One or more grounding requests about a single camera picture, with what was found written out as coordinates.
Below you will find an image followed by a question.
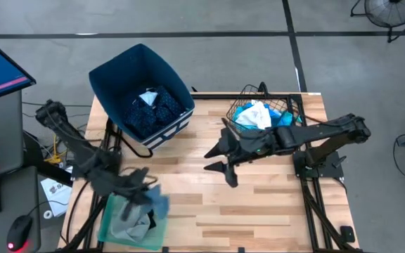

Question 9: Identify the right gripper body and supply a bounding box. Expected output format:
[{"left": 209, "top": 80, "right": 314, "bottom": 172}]
[{"left": 223, "top": 126, "right": 286, "bottom": 164}]

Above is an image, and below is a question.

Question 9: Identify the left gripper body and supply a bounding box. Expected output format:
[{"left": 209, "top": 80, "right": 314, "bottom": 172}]
[{"left": 116, "top": 167, "right": 158, "bottom": 207}]

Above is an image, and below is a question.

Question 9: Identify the slate blue cloth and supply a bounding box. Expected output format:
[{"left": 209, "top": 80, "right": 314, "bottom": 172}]
[{"left": 141, "top": 183, "right": 171, "bottom": 221}]

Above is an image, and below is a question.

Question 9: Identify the light grey cloth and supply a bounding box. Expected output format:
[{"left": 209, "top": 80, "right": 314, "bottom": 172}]
[{"left": 110, "top": 203, "right": 153, "bottom": 244}]

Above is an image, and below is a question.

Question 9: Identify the white cloth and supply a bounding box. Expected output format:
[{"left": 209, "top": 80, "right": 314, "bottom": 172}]
[{"left": 236, "top": 100, "right": 273, "bottom": 130}]

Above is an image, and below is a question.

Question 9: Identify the teal cloth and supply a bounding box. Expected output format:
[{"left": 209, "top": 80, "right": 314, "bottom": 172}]
[{"left": 231, "top": 105, "right": 302, "bottom": 131}]

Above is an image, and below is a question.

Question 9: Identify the navy dotted cloth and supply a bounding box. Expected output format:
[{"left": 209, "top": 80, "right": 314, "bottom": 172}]
[{"left": 122, "top": 85, "right": 186, "bottom": 140}]

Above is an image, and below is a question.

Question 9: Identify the teal translucent plastic bin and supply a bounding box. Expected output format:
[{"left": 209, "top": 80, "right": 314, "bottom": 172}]
[{"left": 96, "top": 192, "right": 170, "bottom": 252}]

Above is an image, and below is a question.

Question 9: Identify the white printed paper sheet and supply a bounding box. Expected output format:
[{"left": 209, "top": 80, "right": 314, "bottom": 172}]
[{"left": 39, "top": 177, "right": 72, "bottom": 218}]

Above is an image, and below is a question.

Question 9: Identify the black computer mouse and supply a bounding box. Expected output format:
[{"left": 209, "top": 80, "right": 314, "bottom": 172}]
[{"left": 6, "top": 214, "right": 34, "bottom": 253}]

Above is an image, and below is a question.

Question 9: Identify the dark grey desk pad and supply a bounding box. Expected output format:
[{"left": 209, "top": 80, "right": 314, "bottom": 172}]
[{"left": 0, "top": 165, "right": 42, "bottom": 253}]

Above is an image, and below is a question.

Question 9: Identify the navy white fabric bin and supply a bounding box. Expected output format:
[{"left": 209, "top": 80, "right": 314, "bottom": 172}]
[{"left": 88, "top": 42, "right": 195, "bottom": 151}]

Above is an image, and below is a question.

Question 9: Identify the small black table device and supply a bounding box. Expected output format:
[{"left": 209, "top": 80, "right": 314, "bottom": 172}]
[{"left": 339, "top": 225, "right": 356, "bottom": 243}]

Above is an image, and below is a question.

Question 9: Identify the black floor fan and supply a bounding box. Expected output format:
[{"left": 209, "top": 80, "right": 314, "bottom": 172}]
[{"left": 349, "top": 0, "right": 405, "bottom": 44}]

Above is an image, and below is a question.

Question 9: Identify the black aluminium table frame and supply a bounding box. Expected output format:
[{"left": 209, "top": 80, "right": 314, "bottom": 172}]
[{"left": 58, "top": 91, "right": 361, "bottom": 253}]

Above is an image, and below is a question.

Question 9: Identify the black wire basket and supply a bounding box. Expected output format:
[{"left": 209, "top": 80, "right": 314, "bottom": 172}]
[{"left": 225, "top": 82, "right": 304, "bottom": 136}]

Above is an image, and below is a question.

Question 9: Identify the yellow cable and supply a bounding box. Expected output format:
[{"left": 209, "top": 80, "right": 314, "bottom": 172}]
[{"left": 44, "top": 135, "right": 70, "bottom": 165}]

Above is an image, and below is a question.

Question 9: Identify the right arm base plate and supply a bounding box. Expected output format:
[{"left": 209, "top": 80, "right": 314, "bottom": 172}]
[{"left": 292, "top": 150, "right": 345, "bottom": 179}]

